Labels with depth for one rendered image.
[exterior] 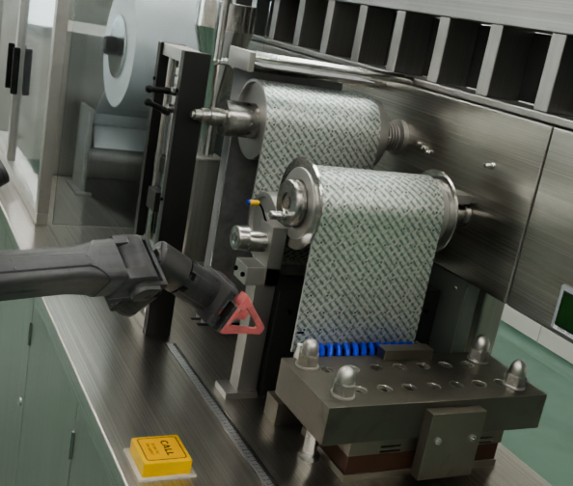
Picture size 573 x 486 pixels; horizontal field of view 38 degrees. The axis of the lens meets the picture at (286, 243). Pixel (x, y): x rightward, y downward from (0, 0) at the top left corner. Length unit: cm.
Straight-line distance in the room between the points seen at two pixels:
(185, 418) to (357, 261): 37
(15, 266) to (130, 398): 44
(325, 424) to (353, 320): 25
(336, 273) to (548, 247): 33
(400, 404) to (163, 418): 37
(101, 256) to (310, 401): 37
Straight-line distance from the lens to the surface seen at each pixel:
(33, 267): 102
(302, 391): 123
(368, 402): 120
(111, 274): 107
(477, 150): 149
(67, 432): 165
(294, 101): 149
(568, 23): 138
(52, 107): 215
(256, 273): 134
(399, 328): 142
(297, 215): 128
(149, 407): 136
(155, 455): 119
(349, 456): 124
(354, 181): 131
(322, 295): 132
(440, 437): 127
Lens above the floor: 154
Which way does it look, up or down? 16 degrees down
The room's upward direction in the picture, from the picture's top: 10 degrees clockwise
